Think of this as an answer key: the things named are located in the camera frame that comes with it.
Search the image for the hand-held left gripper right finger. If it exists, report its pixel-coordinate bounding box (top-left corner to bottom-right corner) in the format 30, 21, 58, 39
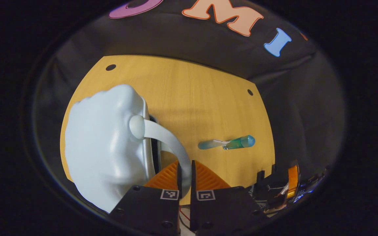
190, 160, 269, 233

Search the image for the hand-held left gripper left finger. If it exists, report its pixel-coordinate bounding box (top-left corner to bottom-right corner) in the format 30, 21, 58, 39
110, 160, 181, 236

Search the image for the white and blue tube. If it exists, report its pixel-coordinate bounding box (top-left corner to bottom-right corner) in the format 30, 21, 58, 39
198, 139, 231, 150

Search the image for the clear blue bottle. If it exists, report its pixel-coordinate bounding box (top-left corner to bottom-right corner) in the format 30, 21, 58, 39
222, 134, 256, 150

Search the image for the pale blue suitcase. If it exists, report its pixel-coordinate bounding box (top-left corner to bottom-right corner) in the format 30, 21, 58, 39
64, 84, 193, 213

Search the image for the red cable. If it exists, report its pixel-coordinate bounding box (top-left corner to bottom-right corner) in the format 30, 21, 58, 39
179, 208, 191, 230

